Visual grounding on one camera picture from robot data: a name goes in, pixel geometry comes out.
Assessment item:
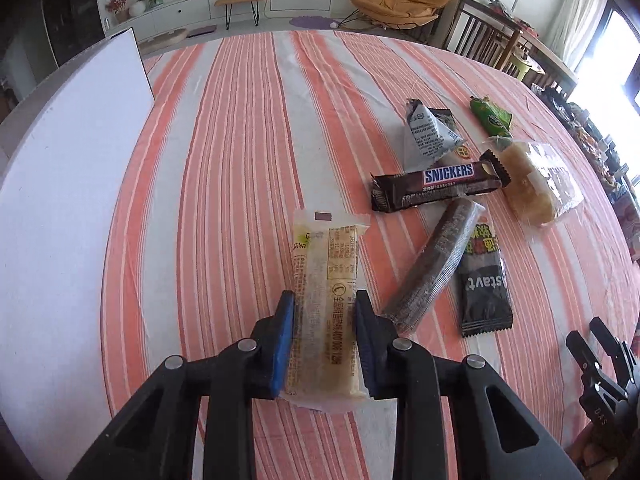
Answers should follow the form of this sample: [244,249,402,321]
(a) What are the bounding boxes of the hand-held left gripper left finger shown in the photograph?
[67,290,296,480]

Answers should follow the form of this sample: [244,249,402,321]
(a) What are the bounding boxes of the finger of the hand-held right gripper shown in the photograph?
[566,331,608,391]
[589,316,636,376]

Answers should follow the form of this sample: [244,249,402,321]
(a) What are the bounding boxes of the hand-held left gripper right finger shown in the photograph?
[354,289,583,480]

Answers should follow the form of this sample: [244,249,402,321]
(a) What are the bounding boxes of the pale yellow cake packet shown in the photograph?
[291,207,371,413]

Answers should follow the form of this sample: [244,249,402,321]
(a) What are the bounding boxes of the brown roll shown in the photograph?
[382,197,486,333]

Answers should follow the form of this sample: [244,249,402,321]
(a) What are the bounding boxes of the black snack packet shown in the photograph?
[457,220,514,338]

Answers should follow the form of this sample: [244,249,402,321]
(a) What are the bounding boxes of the bread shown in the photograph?
[482,137,585,227]

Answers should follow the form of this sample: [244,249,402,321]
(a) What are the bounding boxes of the brown chocolate bar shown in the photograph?
[371,150,512,213]

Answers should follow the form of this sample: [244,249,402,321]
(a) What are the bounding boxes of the grey triangular snack packet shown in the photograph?
[402,99,466,171]

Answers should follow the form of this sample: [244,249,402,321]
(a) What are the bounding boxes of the white cardboard box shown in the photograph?
[0,27,156,441]

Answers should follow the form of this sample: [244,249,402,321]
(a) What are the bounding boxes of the cluttered pile of goods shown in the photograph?
[530,85,640,261]

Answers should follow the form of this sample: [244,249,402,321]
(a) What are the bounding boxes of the green snack packet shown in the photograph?
[469,96,513,138]

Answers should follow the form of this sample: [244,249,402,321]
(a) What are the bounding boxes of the window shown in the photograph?
[570,5,640,161]

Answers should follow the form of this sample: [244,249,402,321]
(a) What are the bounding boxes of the green stool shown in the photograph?
[510,55,546,81]

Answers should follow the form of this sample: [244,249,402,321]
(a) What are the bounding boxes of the wooden dining table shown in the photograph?
[500,10,581,91]

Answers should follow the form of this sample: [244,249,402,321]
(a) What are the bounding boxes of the white curtain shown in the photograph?
[545,0,608,66]

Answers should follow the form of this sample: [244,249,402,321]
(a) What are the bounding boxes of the purple floor mat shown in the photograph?
[289,15,341,31]

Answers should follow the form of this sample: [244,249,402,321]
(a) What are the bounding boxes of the beige cat scratcher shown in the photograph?
[137,29,188,51]

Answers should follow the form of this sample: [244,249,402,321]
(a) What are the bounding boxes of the wooden dining chair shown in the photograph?
[442,0,523,73]

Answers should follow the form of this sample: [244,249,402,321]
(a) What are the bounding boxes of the orange lounge chair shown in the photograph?
[340,0,453,31]

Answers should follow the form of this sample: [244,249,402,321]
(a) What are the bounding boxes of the white television cabinet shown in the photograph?
[107,0,335,43]

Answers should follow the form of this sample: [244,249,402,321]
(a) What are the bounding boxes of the red flower plant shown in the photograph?
[105,0,132,23]

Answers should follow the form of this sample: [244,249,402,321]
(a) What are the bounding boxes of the dark glass cabinet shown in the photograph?
[40,0,106,68]

